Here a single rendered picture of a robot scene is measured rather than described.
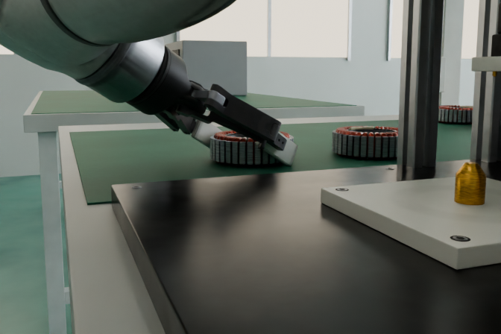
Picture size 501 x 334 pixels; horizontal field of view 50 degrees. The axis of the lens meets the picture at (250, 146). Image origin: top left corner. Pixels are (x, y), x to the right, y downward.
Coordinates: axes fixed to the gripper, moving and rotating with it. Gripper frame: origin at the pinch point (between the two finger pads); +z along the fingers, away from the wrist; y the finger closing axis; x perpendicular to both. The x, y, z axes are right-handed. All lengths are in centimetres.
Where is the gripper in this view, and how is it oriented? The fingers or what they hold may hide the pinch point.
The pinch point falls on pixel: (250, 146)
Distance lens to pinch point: 71.6
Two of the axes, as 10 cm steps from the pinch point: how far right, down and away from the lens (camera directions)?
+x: -3.4, 9.1, -2.4
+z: 5.9, 4.1, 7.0
